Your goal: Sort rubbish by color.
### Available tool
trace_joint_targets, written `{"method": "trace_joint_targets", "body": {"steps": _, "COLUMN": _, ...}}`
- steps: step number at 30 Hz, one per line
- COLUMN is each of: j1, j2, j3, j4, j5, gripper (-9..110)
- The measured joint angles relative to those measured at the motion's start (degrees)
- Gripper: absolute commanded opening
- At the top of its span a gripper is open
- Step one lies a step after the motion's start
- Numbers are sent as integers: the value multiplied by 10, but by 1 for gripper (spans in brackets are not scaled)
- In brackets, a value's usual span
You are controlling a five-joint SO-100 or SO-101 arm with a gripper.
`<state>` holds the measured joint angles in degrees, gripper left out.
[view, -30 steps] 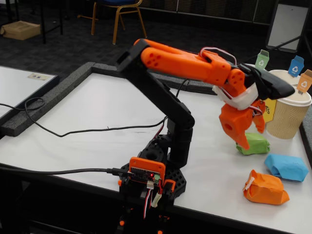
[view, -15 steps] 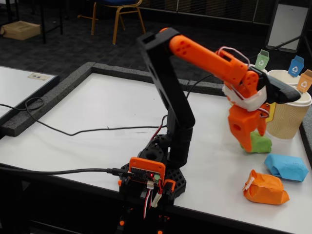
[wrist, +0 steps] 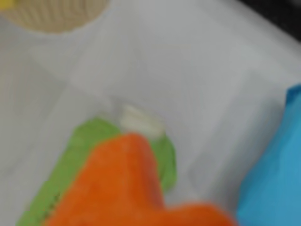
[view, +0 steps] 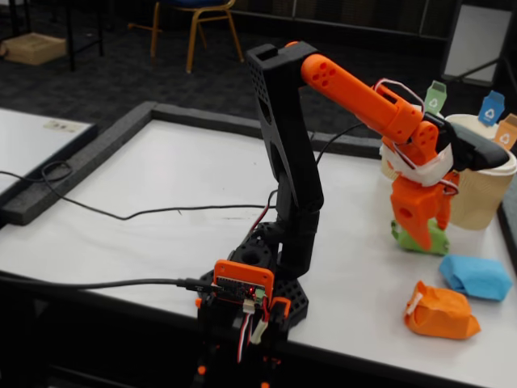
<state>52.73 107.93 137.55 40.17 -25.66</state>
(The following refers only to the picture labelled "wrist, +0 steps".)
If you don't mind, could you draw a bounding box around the blue paper-wrapped packet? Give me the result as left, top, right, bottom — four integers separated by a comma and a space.
236, 83, 301, 226

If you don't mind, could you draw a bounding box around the paper cup with orange label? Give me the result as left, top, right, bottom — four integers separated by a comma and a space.
0, 0, 111, 34

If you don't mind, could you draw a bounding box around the green paper-wrapped packet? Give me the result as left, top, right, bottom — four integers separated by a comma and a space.
15, 103, 177, 226

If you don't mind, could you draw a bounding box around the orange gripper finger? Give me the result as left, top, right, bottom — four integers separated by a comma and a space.
44, 133, 236, 226

